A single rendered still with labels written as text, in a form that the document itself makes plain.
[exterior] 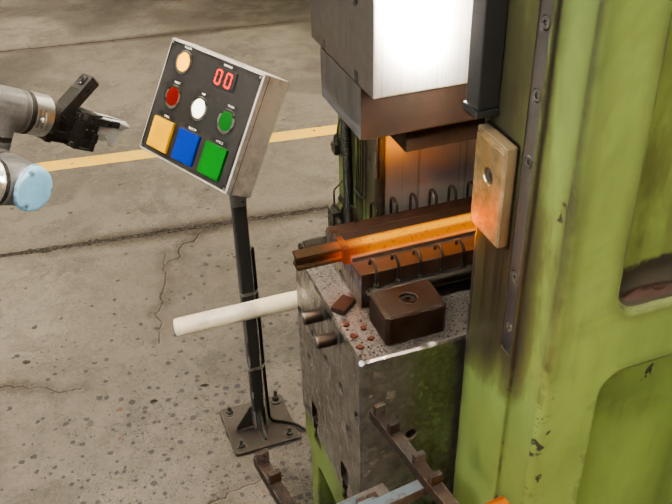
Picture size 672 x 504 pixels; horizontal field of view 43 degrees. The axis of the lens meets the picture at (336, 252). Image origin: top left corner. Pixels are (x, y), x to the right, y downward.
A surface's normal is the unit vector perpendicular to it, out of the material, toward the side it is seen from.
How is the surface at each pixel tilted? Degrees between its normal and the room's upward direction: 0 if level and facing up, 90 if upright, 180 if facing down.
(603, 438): 90
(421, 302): 0
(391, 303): 0
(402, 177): 90
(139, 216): 0
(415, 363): 90
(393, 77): 90
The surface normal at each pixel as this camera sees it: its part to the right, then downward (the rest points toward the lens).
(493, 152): -0.94, 0.21
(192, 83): -0.62, -0.06
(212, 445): -0.02, -0.83
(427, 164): 0.34, 0.52
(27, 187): 0.83, 0.33
